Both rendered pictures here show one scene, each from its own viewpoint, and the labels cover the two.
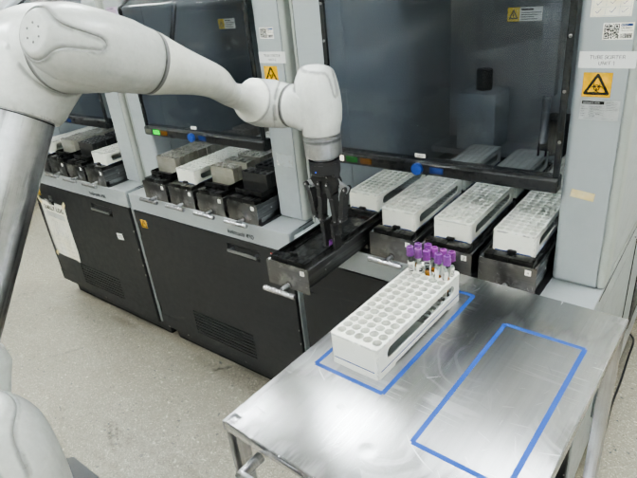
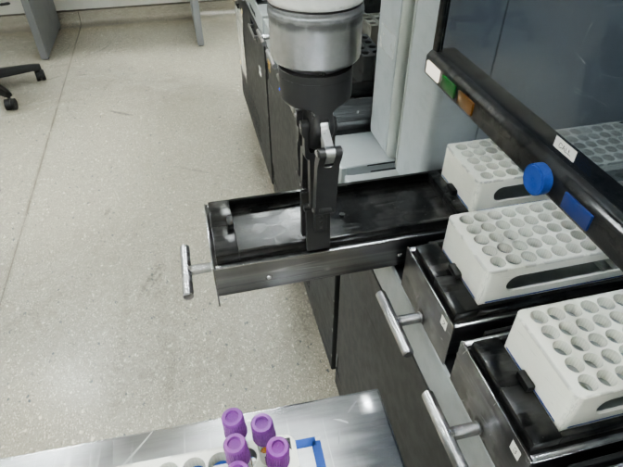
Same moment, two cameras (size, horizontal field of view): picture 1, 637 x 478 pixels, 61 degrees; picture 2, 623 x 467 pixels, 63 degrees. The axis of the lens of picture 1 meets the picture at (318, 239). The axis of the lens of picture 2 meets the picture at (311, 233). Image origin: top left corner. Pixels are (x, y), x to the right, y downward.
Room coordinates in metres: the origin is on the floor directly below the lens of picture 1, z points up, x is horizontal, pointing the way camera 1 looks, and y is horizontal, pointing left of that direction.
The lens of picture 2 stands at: (0.84, -0.33, 1.25)
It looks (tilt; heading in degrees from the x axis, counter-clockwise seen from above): 41 degrees down; 36
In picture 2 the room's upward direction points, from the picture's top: straight up
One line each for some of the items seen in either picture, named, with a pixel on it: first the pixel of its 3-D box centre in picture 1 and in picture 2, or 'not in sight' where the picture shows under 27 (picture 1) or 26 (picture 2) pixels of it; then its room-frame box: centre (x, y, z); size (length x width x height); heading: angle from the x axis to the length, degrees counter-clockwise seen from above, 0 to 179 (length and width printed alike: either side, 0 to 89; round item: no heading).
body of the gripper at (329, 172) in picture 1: (325, 174); (315, 103); (1.24, -0.03, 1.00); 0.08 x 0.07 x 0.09; 50
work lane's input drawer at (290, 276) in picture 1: (358, 224); (430, 214); (1.41, -0.12, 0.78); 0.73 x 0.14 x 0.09; 140
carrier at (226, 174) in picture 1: (224, 174); not in sight; (1.78, 0.30, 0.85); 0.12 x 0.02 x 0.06; 51
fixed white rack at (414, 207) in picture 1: (424, 201); (573, 242); (1.40, -0.31, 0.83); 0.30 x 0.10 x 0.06; 140
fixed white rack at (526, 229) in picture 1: (534, 221); not in sight; (1.20, -0.54, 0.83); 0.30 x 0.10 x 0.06; 140
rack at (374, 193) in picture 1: (389, 186); (550, 167); (1.55, -0.23, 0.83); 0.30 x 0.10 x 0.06; 140
